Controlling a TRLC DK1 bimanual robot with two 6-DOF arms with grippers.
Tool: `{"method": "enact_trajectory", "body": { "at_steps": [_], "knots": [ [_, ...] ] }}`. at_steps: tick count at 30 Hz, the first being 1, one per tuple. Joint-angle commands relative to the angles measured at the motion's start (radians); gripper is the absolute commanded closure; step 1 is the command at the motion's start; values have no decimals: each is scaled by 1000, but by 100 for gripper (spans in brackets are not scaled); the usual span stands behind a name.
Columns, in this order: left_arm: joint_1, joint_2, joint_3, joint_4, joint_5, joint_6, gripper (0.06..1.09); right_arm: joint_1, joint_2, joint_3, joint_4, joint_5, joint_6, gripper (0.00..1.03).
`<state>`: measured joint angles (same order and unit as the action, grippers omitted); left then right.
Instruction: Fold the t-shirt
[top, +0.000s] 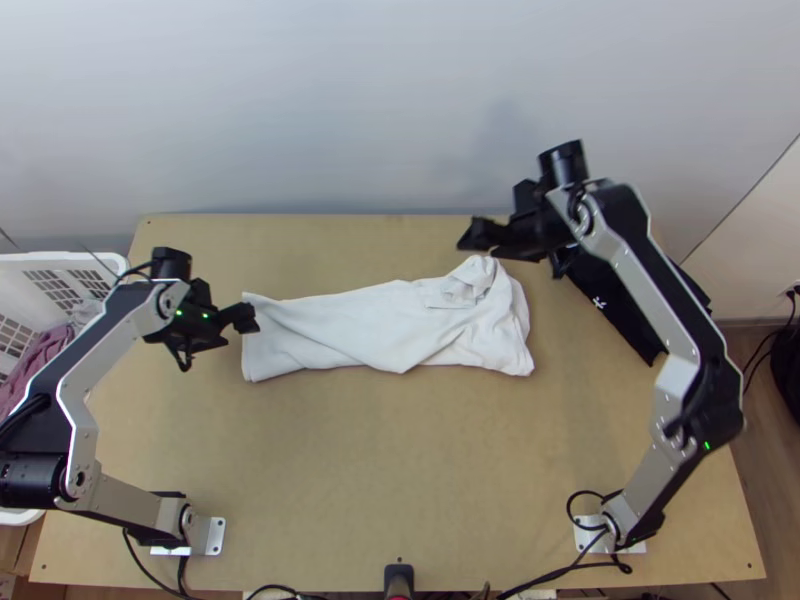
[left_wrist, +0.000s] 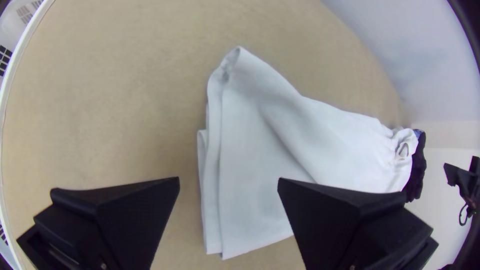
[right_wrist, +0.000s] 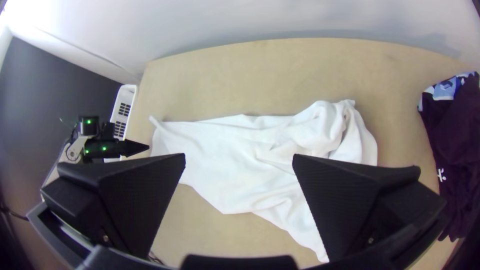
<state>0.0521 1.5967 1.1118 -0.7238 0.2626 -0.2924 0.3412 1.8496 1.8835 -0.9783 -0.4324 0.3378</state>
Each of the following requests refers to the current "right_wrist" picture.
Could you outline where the white t-shirt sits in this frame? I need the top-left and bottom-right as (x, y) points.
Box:
(149, 99), (379, 263)

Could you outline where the pile of folded clothes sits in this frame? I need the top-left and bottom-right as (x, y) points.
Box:
(417, 71), (480, 243)

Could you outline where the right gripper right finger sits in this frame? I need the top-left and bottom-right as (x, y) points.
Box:
(292, 153), (447, 263)

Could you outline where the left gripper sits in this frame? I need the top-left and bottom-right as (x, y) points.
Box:
(107, 139), (151, 158)

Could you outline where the white laundry basket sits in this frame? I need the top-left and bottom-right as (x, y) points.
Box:
(110, 84), (138, 142)

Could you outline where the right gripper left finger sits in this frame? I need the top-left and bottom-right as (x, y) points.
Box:
(40, 152), (187, 260)

